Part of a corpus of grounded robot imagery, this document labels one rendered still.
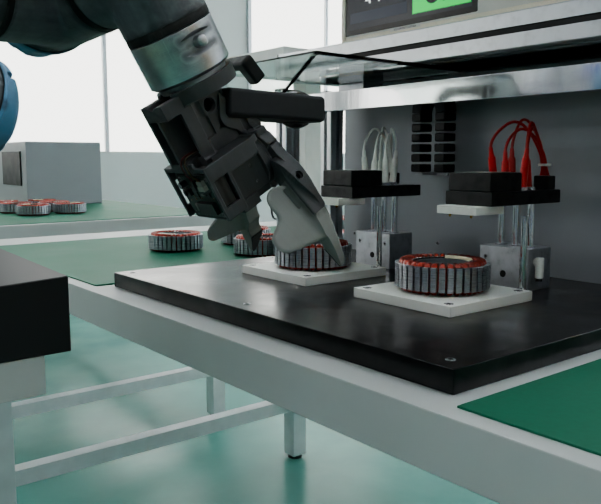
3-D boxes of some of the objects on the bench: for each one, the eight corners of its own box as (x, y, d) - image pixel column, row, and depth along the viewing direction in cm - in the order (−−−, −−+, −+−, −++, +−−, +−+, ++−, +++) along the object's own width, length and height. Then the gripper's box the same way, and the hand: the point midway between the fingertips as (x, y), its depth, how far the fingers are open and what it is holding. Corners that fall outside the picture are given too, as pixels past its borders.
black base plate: (453, 395, 58) (453, 368, 57) (114, 286, 107) (113, 271, 107) (705, 316, 87) (707, 298, 87) (347, 259, 136) (347, 247, 136)
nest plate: (305, 286, 95) (305, 277, 95) (241, 272, 106) (241, 264, 106) (386, 275, 104) (386, 266, 104) (319, 263, 116) (319, 256, 116)
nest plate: (450, 318, 76) (450, 306, 76) (353, 297, 88) (353, 287, 87) (532, 300, 85) (532, 290, 85) (435, 283, 97) (435, 274, 97)
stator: (447, 301, 78) (448, 267, 78) (375, 287, 87) (375, 257, 87) (509, 290, 85) (510, 259, 85) (436, 278, 94) (437, 249, 94)
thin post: (378, 275, 104) (379, 206, 103) (370, 274, 105) (371, 205, 104) (386, 274, 105) (387, 205, 104) (378, 272, 106) (379, 205, 105)
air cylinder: (526, 292, 91) (528, 248, 90) (478, 284, 97) (479, 243, 96) (549, 287, 94) (551, 245, 93) (501, 280, 100) (502, 240, 99)
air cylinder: (389, 269, 110) (389, 233, 109) (355, 263, 115) (355, 229, 115) (411, 266, 113) (412, 231, 112) (377, 261, 119) (378, 227, 118)
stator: (290, 250, 149) (290, 232, 148) (289, 257, 138) (289, 238, 137) (236, 250, 149) (236, 232, 148) (230, 257, 138) (230, 238, 137)
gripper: (101, 111, 68) (198, 281, 76) (207, 97, 53) (313, 311, 61) (171, 69, 72) (255, 236, 80) (288, 46, 57) (376, 254, 65)
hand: (299, 252), depth 72 cm, fingers open, 14 cm apart
